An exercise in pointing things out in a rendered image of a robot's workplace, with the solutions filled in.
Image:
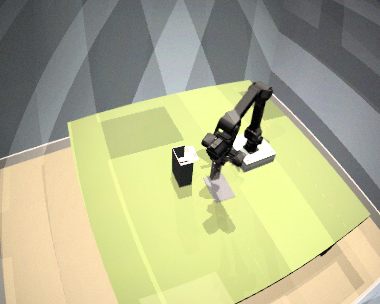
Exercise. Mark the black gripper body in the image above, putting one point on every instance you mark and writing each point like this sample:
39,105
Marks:
237,157

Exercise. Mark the grey open-top bin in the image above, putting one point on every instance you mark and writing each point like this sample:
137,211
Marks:
182,173

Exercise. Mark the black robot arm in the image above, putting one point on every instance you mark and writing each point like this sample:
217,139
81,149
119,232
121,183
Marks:
230,123

